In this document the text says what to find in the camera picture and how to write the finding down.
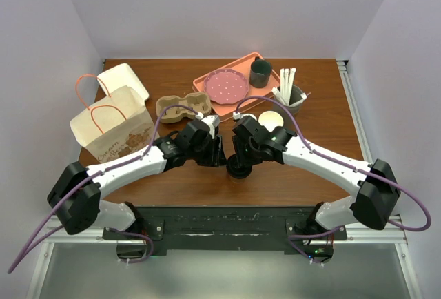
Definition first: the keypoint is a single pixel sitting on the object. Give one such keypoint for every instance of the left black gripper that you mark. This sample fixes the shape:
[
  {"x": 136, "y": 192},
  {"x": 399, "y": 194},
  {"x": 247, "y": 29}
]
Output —
[{"x": 216, "y": 157}]

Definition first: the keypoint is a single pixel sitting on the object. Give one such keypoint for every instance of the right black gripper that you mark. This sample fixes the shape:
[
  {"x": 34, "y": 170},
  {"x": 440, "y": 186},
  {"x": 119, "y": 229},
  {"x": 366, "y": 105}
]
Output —
[{"x": 242, "y": 158}]

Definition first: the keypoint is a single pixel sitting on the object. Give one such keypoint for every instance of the black coffee cup lid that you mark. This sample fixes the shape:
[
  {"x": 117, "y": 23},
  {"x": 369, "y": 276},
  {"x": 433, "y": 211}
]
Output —
[{"x": 235, "y": 170}]

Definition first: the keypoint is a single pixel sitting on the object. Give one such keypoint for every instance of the single brown paper cup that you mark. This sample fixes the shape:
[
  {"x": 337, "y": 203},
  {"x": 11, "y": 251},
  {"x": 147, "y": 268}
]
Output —
[{"x": 237, "y": 180}]

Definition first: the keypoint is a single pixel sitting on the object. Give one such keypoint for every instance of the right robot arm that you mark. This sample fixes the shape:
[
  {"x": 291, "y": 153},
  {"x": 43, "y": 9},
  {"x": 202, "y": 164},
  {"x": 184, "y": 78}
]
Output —
[{"x": 371, "y": 193}]

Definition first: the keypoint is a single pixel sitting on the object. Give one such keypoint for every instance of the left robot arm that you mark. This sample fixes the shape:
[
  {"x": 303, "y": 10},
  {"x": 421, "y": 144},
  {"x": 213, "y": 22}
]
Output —
[{"x": 78, "y": 197}]

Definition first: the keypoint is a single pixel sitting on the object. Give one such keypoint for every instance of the white takeout box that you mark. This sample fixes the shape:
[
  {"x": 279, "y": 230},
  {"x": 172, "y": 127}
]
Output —
[{"x": 119, "y": 76}]

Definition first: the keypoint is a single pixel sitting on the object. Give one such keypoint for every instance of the stack of paper cups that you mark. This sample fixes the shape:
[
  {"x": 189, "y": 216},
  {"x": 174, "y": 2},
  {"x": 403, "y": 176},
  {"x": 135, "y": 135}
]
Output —
[{"x": 270, "y": 120}]

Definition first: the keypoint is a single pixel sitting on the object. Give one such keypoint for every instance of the cardboard cup carrier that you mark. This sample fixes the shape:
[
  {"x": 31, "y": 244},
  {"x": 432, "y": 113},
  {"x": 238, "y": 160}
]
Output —
[{"x": 172, "y": 109}]

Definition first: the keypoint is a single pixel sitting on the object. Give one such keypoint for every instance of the white wrapped stirrer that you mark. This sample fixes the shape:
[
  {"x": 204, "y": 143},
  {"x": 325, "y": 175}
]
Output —
[
  {"x": 289, "y": 80},
  {"x": 303, "y": 97},
  {"x": 284, "y": 77},
  {"x": 277, "y": 95}
]

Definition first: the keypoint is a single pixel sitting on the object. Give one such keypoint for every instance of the pink dotted plate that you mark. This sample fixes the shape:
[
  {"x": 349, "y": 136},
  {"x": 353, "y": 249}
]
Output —
[{"x": 226, "y": 86}]

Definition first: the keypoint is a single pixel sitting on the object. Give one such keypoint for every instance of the grey stirrer holder cup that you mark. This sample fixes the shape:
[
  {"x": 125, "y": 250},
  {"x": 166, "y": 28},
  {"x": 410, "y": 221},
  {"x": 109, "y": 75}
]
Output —
[{"x": 294, "y": 107}]

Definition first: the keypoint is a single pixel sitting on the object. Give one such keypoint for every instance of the dark grey mug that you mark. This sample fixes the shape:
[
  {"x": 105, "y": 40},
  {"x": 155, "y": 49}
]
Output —
[{"x": 260, "y": 72}]

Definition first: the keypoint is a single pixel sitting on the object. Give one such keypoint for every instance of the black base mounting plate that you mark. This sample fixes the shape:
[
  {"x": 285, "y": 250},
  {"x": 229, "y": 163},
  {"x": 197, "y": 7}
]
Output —
[{"x": 227, "y": 229}]

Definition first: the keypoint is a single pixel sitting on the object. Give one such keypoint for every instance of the paper bag with orange handles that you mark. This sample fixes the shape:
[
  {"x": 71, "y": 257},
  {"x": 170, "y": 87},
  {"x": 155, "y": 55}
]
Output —
[{"x": 115, "y": 126}]

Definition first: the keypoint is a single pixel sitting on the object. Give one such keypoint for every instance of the aluminium frame rail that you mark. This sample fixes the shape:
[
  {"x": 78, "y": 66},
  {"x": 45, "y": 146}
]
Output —
[{"x": 393, "y": 235}]

